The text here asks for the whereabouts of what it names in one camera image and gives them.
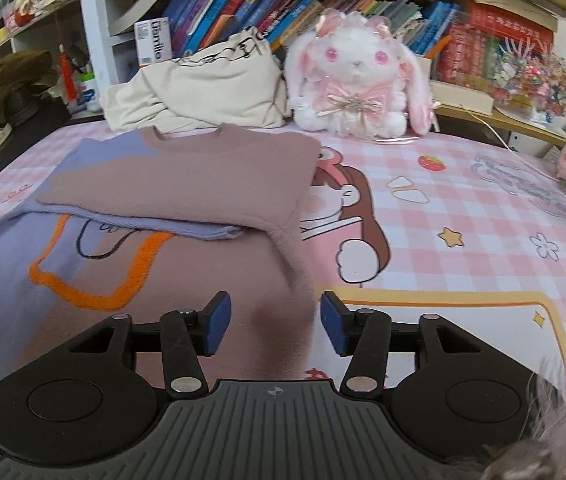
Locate white spined book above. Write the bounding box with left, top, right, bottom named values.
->
left=134, top=16, right=171, bottom=66

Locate stack of thick pale books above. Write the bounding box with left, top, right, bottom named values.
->
left=455, top=0, right=558, bottom=31

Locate cream cloth bag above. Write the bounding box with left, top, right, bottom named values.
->
left=100, top=27, right=289, bottom=133

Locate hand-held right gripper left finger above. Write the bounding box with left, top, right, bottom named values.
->
left=66, top=291, right=232, bottom=395

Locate white charging cable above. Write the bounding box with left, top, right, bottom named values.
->
left=460, top=102, right=566, bottom=183

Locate row of colourful books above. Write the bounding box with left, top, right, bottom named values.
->
left=160, top=0, right=464, bottom=58

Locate colourful bead tree ornament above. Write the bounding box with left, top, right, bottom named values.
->
left=490, top=40, right=566, bottom=126

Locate red boxed book set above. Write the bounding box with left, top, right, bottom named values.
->
left=435, top=0, right=556, bottom=93

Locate purple and mauve sweater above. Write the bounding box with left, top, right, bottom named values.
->
left=0, top=126, right=325, bottom=456

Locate pink checked printed blanket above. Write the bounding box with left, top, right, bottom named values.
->
left=0, top=120, right=566, bottom=413

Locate dark olive clothes pile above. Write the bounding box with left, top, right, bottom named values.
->
left=0, top=50, right=59, bottom=133

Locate white plastic bottle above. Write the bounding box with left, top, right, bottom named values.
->
left=76, top=72, right=101, bottom=113

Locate white pink plush bunny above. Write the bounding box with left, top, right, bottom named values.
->
left=283, top=9, right=438, bottom=137

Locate white wooden bookshelf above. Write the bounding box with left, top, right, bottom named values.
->
left=76, top=0, right=566, bottom=151

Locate red hanging tassel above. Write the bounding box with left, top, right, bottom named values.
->
left=60, top=45, right=76, bottom=106

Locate flat white box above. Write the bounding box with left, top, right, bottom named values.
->
left=430, top=80, right=494, bottom=115

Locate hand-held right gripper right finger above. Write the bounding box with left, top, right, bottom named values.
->
left=320, top=291, right=486, bottom=395

